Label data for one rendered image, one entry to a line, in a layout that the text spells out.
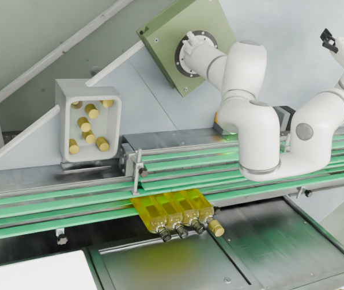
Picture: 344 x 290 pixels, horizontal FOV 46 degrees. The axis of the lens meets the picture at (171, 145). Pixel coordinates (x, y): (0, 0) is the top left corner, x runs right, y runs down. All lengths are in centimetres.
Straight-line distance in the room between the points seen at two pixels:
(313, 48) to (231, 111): 99
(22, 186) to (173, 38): 65
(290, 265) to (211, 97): 67
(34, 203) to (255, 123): 74
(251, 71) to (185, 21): 40
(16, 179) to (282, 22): 109
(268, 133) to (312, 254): 88
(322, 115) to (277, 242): 84
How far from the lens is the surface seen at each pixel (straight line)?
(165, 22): 127
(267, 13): 157
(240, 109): 81
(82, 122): 131
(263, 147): 82
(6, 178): 136
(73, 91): 129
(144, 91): 140
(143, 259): 135
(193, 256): 139
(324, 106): 88
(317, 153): 88
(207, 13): 132
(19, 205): 128
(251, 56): 97
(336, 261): 164
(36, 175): 137
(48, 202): 128
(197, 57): 124
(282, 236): 165
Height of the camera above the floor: 195
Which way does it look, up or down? 51 degrees down
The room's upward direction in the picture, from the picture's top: 138 degrees clockwise
